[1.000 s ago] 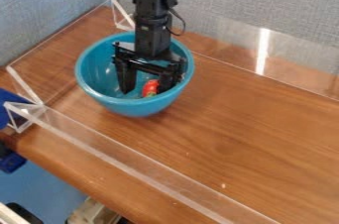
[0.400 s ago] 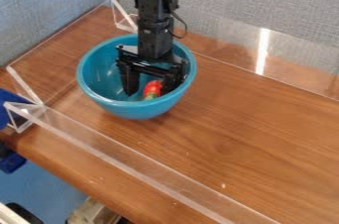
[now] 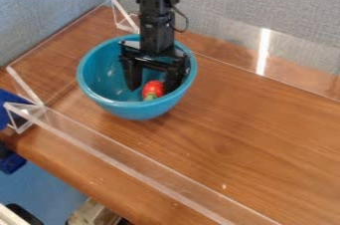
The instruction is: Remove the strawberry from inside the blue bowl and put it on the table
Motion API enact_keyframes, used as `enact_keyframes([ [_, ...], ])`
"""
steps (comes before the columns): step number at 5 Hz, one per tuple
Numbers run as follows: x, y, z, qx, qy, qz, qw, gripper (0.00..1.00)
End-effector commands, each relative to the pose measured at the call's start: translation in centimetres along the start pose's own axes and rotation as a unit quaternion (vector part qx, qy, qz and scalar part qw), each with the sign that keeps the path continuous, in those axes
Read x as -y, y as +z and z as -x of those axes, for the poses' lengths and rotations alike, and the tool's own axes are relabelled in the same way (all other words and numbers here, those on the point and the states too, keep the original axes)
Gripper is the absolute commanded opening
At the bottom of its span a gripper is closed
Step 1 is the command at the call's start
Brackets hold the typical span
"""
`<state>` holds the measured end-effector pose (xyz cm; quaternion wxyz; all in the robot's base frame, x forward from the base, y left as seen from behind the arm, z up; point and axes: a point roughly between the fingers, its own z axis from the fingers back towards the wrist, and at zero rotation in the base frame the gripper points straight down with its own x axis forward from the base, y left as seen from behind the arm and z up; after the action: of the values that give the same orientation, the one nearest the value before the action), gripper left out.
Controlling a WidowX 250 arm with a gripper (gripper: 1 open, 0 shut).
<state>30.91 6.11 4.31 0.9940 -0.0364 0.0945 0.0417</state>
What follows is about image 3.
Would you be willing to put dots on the blue bowl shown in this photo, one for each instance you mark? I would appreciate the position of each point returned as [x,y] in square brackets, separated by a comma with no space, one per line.
[101,81]

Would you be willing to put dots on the white and black object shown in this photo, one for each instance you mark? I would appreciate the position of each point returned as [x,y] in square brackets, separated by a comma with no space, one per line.
[11,218]

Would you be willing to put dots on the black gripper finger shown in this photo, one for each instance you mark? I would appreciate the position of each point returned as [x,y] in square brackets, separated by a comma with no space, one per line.
[175,75]
[133,73]

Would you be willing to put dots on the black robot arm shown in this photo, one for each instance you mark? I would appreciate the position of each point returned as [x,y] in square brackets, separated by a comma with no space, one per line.
[156,8]

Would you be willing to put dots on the blue clamp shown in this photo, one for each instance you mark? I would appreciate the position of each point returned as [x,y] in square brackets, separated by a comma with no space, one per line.
[11,161]

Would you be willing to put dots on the beige object under table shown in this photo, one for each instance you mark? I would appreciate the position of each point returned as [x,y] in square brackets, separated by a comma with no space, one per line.
[93,213]

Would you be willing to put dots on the clear acrylic barrier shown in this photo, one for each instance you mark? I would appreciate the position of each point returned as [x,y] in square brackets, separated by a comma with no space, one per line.
[244,154]

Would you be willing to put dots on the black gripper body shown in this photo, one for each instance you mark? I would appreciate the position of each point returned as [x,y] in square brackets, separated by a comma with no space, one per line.
[153,48]

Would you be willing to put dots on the red strawberry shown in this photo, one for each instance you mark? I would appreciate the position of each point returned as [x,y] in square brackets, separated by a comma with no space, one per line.
[153,90]

